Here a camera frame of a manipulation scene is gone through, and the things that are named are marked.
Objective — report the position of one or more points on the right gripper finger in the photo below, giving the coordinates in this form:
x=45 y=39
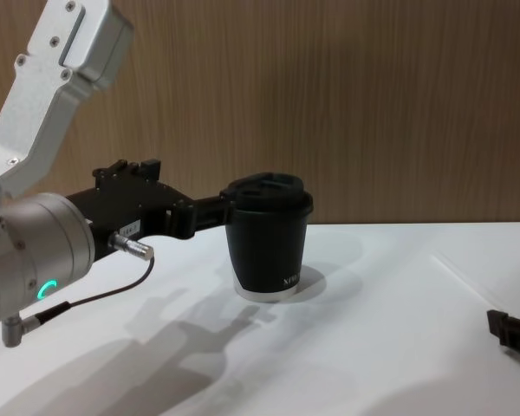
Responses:
x=518 y=331

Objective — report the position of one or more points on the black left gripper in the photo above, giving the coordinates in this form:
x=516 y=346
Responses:
x=125 y=208

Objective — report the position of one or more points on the black cup with lid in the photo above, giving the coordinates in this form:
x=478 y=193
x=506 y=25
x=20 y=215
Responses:
x=268 y=251

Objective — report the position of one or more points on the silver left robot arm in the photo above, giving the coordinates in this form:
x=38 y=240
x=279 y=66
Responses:
x=34 y=242

